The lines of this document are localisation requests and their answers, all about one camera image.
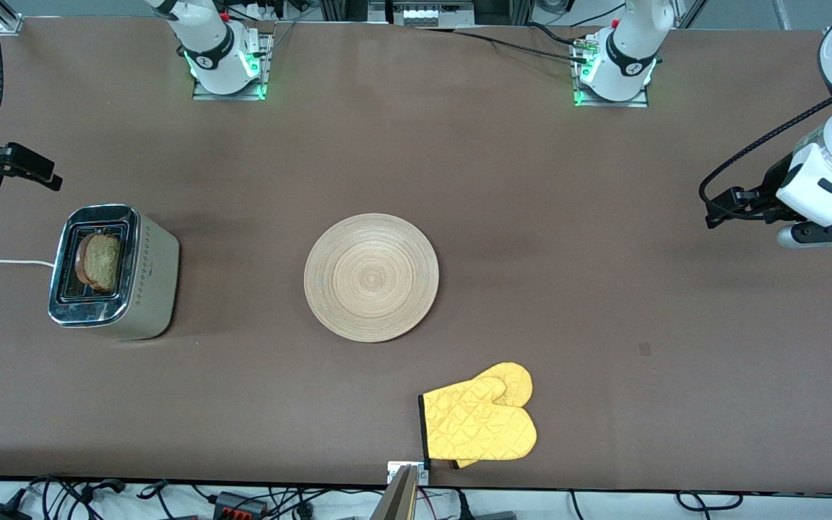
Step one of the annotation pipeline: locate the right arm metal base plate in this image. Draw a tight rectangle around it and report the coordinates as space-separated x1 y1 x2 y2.
192 30 274 101

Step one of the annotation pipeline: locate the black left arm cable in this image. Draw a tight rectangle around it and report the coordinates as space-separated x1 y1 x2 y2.
698 94 832 219

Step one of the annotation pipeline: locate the black cable to arm base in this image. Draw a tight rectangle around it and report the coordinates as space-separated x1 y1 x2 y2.
452 22 594 66

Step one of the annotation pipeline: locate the red and black connector box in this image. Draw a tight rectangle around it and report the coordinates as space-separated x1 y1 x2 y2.
212 490 269 520

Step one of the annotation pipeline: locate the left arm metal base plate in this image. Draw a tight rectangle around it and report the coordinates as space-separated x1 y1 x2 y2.
572 32 652 108

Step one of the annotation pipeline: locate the black looped cable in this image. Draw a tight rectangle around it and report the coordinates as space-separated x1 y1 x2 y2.
676 490 743 514

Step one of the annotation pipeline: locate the metal front camera mount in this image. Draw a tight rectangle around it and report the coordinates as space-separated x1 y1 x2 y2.
370 461 431 520

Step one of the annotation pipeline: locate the white power strip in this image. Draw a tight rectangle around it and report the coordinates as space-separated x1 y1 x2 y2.
400 2 476 28

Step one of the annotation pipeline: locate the brown-crusted bread slice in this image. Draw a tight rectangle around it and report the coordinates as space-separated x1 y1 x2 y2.
74 232 122 293

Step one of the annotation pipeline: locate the yellow quilted oven mitt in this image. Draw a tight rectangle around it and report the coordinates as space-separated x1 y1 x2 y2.
452 363 534 470
420 374 538 463

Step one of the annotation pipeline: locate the chrome and beige toaster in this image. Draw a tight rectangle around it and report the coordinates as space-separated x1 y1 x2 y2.
48 204 181 341

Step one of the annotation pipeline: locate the round wooden plate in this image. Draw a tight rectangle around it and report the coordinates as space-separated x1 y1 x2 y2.
304 213 440 343

